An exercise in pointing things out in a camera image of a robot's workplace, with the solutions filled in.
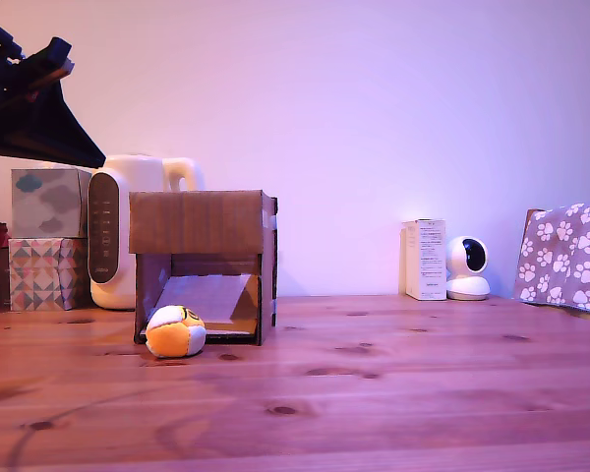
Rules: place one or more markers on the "orange and white footbag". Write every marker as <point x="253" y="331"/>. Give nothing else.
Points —
<point x="174" y="334"/>

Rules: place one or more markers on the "cardboard dice tower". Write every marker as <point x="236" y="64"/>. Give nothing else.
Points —
<point x="196" y="221"/>

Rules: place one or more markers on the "cloud print tissue box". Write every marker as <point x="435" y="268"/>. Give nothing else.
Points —
<point x="44" y="201"/>

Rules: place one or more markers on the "white electric kettle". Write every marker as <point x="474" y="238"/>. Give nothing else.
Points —
<point x="142" y="172"/>

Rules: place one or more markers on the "triangle pattern tissue box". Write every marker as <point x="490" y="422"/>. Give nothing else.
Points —
<point x="39" y="275"/>

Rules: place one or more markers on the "white printed carton box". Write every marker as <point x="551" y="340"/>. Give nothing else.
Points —
<point x="430" y="260"/>

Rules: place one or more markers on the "paw print blanket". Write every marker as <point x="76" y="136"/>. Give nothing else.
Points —
<point x="565" y="255"/>

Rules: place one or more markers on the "small white round camera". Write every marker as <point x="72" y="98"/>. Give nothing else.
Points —
<point x="467" y="285"/>

